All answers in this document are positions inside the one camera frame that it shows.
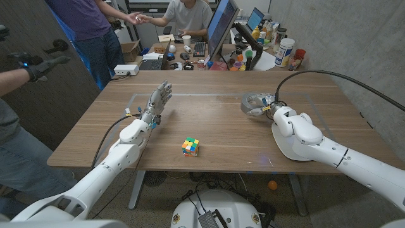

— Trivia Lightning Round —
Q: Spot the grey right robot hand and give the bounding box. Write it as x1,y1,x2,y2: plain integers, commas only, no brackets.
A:
249,94,287,120

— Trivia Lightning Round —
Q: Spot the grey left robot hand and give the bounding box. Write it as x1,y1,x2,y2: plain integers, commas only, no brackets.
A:
139,79,173,126

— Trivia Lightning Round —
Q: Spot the grey duct tape roll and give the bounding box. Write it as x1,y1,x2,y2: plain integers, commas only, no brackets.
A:
240,92,273,117

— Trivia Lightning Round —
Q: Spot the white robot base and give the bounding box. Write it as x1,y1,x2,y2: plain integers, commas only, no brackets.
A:
170,189,263,228

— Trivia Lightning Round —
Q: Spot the white paper plate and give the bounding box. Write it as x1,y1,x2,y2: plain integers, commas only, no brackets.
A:
271,122,313,162

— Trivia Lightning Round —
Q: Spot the white sheet of paper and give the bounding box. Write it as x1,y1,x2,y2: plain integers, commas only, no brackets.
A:
252,50,276,72

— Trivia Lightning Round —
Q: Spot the multicoloured Rubik's cube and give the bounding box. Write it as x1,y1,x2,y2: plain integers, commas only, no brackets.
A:
181,136,200,158

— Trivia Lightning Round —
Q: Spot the black open laptop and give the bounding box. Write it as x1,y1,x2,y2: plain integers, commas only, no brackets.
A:
139,39,171,71

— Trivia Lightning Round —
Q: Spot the white power box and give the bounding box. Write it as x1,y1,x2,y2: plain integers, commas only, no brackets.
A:
113,64,140,77

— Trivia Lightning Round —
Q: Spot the jar with red lid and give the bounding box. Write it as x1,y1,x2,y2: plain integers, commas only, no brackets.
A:
288,48,307,71

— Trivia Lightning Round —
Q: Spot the brown cardboard box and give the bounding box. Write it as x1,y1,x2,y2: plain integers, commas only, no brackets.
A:
120,39,142,63

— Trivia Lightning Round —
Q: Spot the white canister blue label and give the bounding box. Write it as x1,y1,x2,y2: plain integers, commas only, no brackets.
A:
274,37,296,68

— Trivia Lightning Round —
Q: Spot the black keyboard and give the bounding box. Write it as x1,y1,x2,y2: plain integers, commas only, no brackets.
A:
192,41,207,58

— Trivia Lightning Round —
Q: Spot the pink box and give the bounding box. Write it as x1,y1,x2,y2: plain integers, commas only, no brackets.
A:
209,61,228,71

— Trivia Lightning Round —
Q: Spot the black round fan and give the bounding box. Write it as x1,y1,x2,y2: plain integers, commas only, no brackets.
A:
144,170,167,187

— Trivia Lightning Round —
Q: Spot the grey table leg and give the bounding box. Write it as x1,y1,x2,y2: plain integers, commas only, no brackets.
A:
128,170,147,210
287,173,308,217

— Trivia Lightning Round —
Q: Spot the seated person grey t-shirt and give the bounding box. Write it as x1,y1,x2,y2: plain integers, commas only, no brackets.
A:
139,0,213,37

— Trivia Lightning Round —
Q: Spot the laptop with blue screen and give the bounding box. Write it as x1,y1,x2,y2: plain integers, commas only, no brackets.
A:
246,6,265,32

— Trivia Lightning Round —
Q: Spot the dark wooden door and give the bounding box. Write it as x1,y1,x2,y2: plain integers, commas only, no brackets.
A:
0,0,101,151

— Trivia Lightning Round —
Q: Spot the black computer monitor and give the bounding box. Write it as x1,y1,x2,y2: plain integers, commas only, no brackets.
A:
207,0,240,63

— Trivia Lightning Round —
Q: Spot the standing person purple shirt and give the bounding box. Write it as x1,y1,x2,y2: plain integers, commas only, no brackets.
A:
46,0,145,91

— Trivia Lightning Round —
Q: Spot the person in grey jeans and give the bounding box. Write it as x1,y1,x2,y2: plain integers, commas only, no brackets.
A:
0,68,78,219

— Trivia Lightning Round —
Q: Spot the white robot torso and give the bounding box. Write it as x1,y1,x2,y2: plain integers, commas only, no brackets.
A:
0,213,405,228

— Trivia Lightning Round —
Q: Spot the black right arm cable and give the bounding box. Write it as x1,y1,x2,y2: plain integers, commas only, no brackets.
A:
274,69,405,112

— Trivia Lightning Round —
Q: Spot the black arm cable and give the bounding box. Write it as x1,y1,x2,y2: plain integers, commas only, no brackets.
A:
274,69,405,112
90,113,142,170

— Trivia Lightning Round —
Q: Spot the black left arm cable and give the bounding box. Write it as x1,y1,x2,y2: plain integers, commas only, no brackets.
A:
90,113,142,170

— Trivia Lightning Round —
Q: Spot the black door handle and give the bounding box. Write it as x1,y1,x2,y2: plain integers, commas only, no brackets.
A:
44,39,69,54

